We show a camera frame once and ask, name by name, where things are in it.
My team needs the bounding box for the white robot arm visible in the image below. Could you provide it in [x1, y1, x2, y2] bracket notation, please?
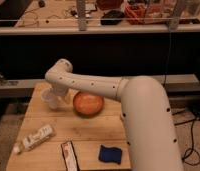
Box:
[45, 59, 184, 171]

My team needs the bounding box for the black cable bundle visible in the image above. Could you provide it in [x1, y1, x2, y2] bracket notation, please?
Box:
[172, 106, 200, 167]

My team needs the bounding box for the black object on shelf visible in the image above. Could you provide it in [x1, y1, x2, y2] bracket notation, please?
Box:
[100, 10, 124, 25]

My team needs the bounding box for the orange bowl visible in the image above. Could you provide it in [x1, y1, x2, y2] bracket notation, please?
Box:
[73, 92, 104, 117]

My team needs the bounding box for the orange crate on shelf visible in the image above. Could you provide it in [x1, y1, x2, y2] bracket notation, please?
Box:
[124, 5, 145, 25]

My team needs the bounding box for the wooden board table top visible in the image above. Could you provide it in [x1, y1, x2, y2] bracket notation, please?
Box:
[6, 82, 131, 171]

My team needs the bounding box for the metal post on shelf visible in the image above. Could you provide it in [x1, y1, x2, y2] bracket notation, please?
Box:
[76, 0, 86, 31]

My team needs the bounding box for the red white flat packet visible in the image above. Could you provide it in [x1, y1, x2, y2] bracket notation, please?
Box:
[61, 141, 79, 171]

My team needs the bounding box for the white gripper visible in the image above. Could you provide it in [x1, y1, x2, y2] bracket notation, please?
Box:
[48, 86, 71, 104]

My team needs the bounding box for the blue sponge cloth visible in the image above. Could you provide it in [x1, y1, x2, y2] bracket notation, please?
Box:
[98, 145, 122, 164]

